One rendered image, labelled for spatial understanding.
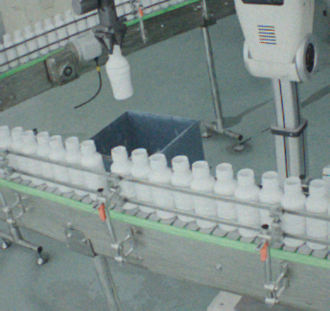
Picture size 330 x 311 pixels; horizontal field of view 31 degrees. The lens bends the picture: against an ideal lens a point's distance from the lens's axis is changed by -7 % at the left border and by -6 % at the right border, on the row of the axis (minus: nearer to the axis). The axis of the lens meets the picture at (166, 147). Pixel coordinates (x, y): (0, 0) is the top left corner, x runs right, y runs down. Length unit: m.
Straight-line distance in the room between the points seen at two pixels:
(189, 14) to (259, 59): 1.66
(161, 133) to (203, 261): 0.83
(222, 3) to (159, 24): 0.48
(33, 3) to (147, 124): 3.37
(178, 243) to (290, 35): 0.71
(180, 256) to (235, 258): 0.17
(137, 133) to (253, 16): 0.73
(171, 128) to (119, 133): 0.20
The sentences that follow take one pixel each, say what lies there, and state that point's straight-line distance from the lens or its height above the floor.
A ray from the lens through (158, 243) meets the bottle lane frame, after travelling 1.60.
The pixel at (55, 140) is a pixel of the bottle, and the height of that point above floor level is 1.16.
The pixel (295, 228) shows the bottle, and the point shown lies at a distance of 1.37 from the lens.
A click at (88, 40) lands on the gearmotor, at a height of 1.02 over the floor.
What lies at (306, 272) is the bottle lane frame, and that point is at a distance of 1.41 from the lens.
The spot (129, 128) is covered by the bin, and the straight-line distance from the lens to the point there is 2.34.
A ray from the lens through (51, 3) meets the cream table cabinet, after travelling 5.59.
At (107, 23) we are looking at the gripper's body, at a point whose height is 1.40.
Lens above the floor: 1.88
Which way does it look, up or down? 28 degrees down
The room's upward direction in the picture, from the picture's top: 11 degrees counter-clockwise
